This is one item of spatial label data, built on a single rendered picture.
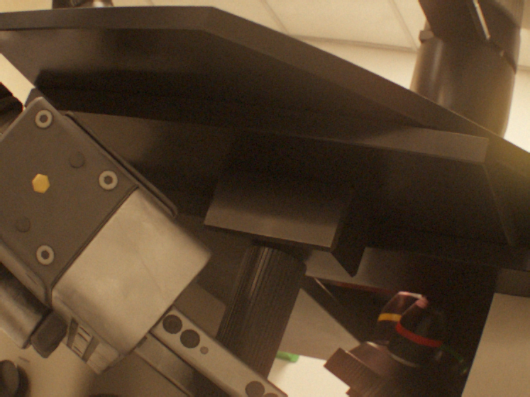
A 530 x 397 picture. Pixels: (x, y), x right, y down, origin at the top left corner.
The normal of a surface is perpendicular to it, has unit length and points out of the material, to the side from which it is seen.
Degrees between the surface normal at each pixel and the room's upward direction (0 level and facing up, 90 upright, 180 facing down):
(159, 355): 90
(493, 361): 90
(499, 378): 90
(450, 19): 180
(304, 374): 90
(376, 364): 62
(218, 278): 180
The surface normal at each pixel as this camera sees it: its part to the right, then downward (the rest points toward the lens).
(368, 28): -0.32, 0.89
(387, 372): -0.19, -0.72
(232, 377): 0.23, -0.26
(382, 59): -0.38, -0.43
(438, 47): -0.64, -0.45
